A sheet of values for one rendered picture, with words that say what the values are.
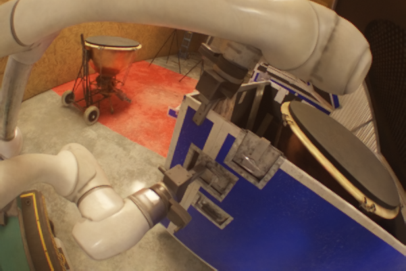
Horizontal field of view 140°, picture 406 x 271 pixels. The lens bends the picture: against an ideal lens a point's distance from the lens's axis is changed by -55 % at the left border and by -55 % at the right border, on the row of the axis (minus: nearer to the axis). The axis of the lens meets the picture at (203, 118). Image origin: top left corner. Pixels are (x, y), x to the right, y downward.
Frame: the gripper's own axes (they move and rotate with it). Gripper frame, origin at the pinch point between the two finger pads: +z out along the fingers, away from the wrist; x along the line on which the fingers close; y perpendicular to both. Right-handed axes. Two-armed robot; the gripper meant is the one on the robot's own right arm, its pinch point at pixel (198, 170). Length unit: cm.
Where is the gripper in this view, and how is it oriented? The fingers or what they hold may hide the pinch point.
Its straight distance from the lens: 50.9
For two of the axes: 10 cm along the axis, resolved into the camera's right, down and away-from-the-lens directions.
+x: -3.1, 8.2, 4.8
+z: 5.8, -2.4, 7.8
